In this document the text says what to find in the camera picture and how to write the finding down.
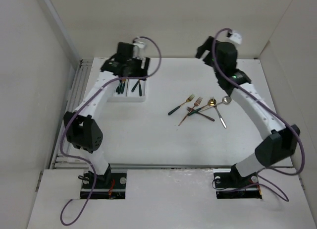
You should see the gold knife green handle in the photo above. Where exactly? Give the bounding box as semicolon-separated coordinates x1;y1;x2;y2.
116;81;122;94
120;81;125;94

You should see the gold spoon green handle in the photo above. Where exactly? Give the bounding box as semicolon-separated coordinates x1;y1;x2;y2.
189;99;212;115

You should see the silver fork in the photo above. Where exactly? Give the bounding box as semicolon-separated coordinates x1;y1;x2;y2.
211;97;227;129

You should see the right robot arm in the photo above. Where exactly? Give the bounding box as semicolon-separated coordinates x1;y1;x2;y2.
195;36;300;186

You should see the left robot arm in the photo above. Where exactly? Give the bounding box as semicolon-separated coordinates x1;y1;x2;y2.
63;41;150;188

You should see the white cutlery tray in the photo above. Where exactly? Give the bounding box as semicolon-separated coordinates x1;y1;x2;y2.
107;79;148;103

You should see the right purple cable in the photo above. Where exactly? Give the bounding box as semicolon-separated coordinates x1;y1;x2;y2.
212;28;306;202

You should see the purple cable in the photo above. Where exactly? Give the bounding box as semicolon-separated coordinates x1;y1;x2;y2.
60;36;162;225
212;28;306;202

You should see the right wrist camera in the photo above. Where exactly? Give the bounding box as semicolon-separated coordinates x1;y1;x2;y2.
227;30;242;45

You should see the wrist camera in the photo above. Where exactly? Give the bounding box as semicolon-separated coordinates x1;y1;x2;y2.
227;30;242;45
132;38;147;59

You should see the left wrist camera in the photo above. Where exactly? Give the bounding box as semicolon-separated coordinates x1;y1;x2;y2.
132;38;147;59

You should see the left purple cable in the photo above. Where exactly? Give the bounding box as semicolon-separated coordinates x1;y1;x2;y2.
60;36;162;225

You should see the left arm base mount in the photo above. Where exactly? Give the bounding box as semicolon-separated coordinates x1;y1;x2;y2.
78;170;127;200

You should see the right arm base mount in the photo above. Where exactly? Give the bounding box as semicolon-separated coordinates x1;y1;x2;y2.
212;169;262;199

